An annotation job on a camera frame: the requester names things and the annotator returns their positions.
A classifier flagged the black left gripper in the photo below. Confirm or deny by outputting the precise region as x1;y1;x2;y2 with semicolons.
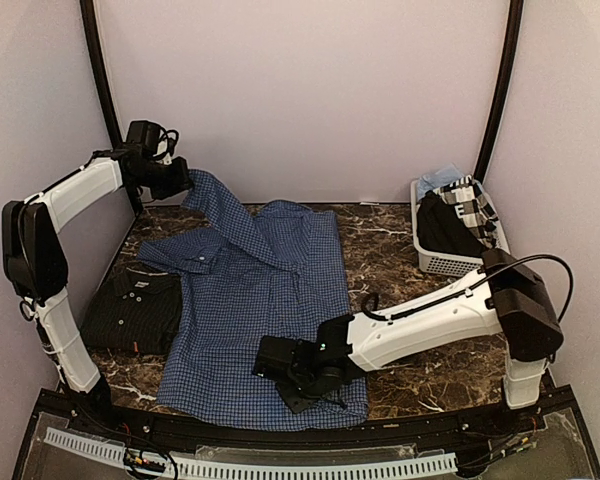
133;155;192;199

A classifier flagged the blue checkered long sleeve shirt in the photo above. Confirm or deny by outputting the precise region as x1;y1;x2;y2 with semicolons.
138;170;368;431

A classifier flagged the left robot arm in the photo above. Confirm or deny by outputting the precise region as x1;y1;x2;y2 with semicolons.
1;146;192;436

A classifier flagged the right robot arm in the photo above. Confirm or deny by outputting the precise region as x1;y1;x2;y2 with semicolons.
254;248;570;434

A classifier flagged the folded black striped shirt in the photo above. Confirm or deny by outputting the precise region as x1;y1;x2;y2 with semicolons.
81;269;182;355

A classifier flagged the black garment in basket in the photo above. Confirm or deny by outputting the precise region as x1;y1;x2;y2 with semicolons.
416;191;487;258

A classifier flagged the white plastic laundry basket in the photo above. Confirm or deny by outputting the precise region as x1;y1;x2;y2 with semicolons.
411;175;509;277

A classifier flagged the black white plaid shirt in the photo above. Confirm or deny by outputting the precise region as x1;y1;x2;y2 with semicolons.
433;175;499;248

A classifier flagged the light blue shirt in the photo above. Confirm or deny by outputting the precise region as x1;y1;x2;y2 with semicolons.
416;164;466;202

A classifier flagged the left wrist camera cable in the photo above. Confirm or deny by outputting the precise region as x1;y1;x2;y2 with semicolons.
152;128;181;164

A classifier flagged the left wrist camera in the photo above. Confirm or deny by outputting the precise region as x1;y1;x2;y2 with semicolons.
125;120;163;154

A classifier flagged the white slotted cable duct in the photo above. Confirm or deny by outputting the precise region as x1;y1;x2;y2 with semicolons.
43;427;457;479

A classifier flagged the left black corner post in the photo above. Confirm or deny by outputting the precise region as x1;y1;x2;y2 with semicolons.
79;0;123;149

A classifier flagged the black corner post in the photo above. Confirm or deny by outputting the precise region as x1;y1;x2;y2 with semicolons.
79;0;123;149
473;0;524;182

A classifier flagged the black front rail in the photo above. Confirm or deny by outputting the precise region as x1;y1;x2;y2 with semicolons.
35;386;575;453

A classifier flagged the right black corner post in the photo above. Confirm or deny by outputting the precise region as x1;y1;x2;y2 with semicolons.
473;0;524;182

